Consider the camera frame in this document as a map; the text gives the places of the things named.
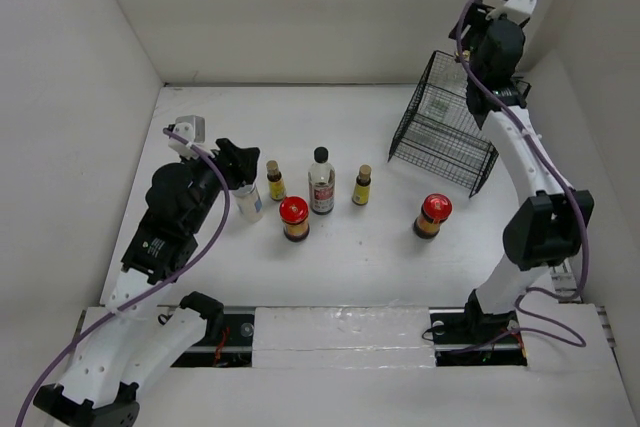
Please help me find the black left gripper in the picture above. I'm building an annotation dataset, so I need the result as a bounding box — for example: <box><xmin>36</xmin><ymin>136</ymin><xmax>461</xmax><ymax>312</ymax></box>
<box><xmin>180</xmin><ymin>138</ymin><xmax>258</xmax><ymax>233</ymax></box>

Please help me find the clear glass oil bottle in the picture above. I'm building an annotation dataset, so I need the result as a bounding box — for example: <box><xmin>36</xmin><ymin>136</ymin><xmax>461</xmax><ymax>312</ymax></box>
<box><xmin>427</xmin><ymin>50</ymin><xmax>469</xmax><ymax>117</ymax></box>

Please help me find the red label vinegar bottle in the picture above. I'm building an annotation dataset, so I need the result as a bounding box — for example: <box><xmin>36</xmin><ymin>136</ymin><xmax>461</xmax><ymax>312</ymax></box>
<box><xmin>308</xmin><ymin>146</ymin><xmax>335</xmax><ymax>215</ymax></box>

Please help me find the small yellow bottle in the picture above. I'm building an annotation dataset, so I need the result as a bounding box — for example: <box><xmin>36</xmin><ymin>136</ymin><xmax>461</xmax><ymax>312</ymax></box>
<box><xmin>352</xmin><ymin>164</ymin><xmax>372</xmax><ymax>206</ymax></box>
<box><xmin>266</xmin><ymin>160</ymin><xmax>286</xmax><ymax>202</ymax></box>

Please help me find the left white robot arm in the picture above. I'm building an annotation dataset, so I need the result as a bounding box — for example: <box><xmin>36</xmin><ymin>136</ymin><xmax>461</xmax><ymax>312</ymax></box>
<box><xmin>25</xmin><ymin>134</ymin><xmax>260</xmax><ymax>426</ymax></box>

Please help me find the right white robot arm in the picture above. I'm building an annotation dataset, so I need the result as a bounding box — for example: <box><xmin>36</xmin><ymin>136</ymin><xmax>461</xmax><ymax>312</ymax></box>
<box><xmin>444</xmin><ymin>0</ymin><xmax>595</xmax><ymax>350</ymax></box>

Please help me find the white silver lid jar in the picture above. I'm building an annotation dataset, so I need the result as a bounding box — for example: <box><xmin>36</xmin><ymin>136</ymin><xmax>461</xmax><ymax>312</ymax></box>
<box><xmin>233</xmin><ymin>184</ymin><xmax>263</xmax><ymax>223</ymax></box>

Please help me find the red lid jar left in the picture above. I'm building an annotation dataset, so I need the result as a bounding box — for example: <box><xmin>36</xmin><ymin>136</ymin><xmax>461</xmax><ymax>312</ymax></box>
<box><xmin>279</xmin><ymin>196</ymin><xmax>310</xmax><ymax>242</ymax></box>

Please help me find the red lid jar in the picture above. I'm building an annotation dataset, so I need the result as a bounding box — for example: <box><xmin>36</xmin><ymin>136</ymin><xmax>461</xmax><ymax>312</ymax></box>
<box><xmin>413</xmin><ymin>193</ymin><xmax>453</xmax><ymax>239</ymax></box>
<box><xmin>279</xmin><ymin>196</ymin><xmax>310</xmax><ymax>242</ymax></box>

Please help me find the red lid jar right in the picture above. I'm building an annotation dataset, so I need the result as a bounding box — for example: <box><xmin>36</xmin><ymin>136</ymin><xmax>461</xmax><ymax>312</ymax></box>
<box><xmin>413</xmin><ymin>193</ymin><xmax>453</xmax><ymax>239</ymax></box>

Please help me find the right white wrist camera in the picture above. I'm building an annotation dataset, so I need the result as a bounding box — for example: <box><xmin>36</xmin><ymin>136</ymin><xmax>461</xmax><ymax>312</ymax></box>
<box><xmin>486</xmin><ymin>0</ymin><xmax>538</xmax><ymax>25</ymax></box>

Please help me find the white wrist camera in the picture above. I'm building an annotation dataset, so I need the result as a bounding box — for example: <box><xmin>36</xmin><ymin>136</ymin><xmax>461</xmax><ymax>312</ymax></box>
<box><xmin>168</xmin><ymin>115</ymin><xmax>206</xmax><ymax>159</ymax></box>
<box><xmin>486</xmin><ymin>0</ymin><xmax>538</xmax><ymax>25</ymax></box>

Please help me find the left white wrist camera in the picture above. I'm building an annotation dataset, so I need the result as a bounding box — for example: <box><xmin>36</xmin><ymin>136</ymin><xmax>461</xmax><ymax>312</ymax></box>
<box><xmin>168</xmin><ymin>115</ymin><xmax>206</xmax><ymax>159</ymax></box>

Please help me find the black wire basket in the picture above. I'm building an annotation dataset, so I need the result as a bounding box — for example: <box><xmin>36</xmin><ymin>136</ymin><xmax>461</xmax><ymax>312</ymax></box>
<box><xmin>388</xmin><ymin>51</ymin><xmax>498</xmax><ymax>197</ymax></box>

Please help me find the black metal base rail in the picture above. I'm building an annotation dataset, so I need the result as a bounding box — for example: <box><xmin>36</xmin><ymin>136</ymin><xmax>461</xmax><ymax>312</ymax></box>
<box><xmin>174</xmin><ymin>306</ymin><xmax>527</xmax><ymax>370</ymax></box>

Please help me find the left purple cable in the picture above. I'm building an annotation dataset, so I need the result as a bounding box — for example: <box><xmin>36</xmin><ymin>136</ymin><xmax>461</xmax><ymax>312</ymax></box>
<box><xmin>12</xmin><ymin>127</ymin><xmax>234</xmax><ymax>427</ymax></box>

